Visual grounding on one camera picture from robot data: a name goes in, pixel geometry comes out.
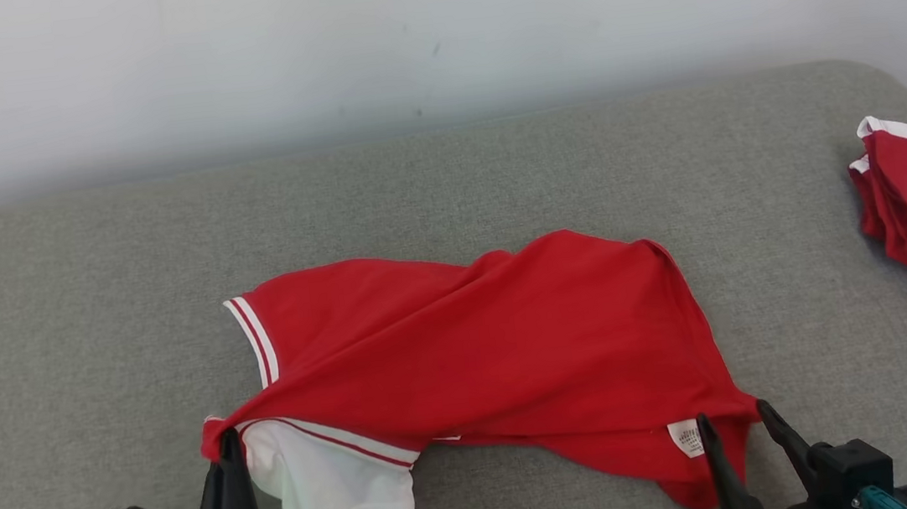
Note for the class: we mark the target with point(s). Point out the red white basketball jersey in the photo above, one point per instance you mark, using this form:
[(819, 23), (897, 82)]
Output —
[(513, 341)]

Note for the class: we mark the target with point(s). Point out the teal right camera connector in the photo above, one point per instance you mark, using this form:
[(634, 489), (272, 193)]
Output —
[(882, 500)]

